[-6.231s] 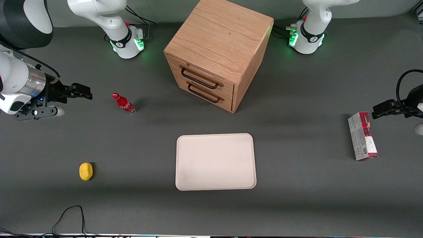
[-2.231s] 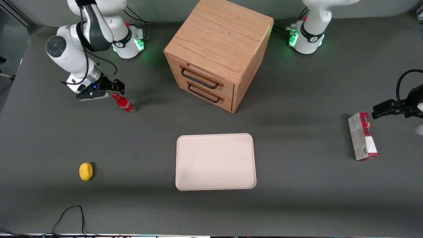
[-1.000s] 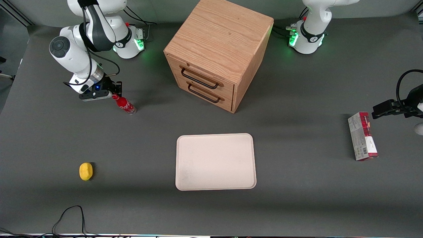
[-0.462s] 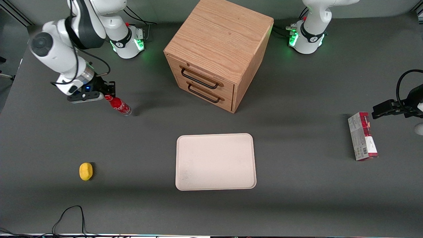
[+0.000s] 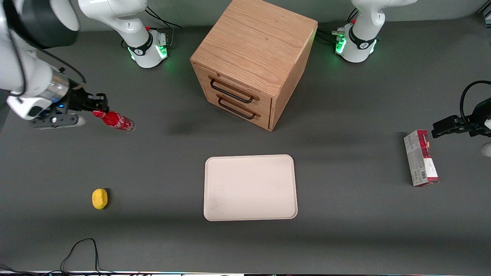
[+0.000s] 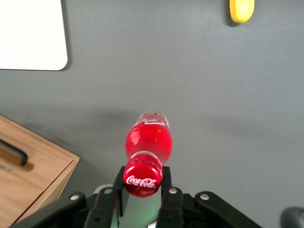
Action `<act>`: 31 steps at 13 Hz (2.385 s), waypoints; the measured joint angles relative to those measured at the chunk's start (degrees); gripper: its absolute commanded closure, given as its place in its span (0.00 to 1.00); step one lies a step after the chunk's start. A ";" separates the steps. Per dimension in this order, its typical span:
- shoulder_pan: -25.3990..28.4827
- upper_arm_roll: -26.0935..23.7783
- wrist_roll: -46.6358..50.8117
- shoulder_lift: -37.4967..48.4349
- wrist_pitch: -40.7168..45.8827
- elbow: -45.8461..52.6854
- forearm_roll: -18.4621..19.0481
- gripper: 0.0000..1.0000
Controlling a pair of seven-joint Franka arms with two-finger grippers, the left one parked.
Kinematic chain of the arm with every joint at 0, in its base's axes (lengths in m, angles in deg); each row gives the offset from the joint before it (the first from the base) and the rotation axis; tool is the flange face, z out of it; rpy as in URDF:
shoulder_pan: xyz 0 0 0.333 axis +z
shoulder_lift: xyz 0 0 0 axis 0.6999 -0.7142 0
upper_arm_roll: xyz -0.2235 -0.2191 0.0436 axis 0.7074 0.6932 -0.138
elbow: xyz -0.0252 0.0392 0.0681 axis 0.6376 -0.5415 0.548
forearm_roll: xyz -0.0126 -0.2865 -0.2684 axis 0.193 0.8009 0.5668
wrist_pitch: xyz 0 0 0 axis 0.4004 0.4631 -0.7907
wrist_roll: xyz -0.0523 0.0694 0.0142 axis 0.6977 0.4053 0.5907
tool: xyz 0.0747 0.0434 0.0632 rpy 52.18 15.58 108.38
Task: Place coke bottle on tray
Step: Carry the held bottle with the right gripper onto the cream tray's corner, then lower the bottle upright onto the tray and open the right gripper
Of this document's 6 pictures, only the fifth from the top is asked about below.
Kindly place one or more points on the wooden drawer cabinet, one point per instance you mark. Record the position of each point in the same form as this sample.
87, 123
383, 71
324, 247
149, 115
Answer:
253, 46

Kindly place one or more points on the cream plastic tray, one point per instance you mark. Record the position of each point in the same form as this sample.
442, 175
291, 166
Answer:
250, 188

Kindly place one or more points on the grey and red carton box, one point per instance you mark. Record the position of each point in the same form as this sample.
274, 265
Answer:
420, 159

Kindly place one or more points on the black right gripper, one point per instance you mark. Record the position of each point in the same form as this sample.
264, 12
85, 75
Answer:
79, 100

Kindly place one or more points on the yellow lemon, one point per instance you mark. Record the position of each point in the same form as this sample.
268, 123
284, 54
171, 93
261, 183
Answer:
99, 199

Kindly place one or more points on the white left wrist camera knob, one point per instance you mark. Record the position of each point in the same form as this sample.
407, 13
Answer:
487, 149

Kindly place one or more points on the red coke bottle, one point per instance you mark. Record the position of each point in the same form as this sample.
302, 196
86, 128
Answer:
117, 120

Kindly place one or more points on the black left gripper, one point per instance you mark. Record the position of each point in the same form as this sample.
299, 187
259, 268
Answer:
476, 122

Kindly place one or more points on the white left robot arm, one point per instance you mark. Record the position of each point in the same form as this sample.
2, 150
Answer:
364, 30

